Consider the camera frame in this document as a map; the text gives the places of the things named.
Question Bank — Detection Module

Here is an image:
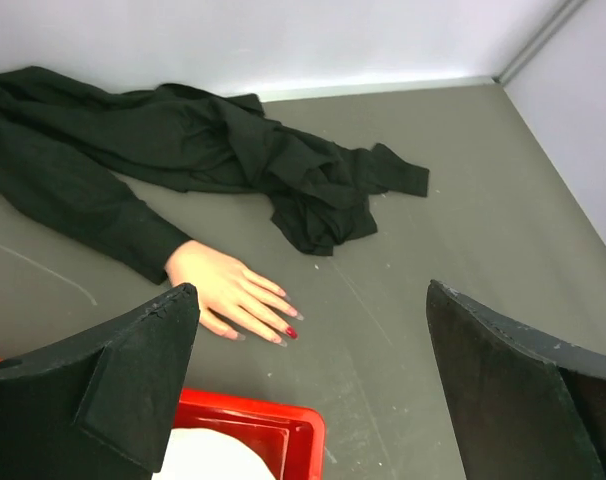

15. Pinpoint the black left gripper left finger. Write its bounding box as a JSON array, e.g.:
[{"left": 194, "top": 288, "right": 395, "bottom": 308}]
[{"left": 0, "top": 284, "right": 199, "bottom": 479}]

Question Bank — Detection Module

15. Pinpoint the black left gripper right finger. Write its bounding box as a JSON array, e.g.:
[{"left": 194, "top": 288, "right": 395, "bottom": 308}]
[{"left": 426, "top": 280, "right": 606, "bottom": 479}]

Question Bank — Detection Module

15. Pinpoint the mannequin hand with red nails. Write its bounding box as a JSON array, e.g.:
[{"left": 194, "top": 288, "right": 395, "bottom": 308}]
[{"left": 165, "top": 240, "right": 302, "bottom": 346}]

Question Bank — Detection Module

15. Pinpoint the white paper plate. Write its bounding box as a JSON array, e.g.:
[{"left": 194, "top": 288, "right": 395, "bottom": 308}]
[{"left": 151, "top": 428, "right": 275, "bottom": 480}]

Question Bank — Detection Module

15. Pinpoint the red plastic tray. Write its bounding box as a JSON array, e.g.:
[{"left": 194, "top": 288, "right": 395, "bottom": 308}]
[{"left": 0, "top": 355, "right": 326, "bottom": 479}]

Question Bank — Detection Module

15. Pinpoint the black cloth garment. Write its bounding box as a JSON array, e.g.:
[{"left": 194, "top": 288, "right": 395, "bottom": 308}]
[{"left": 0, "top": 67, "right": 429, "bottom": 283}]

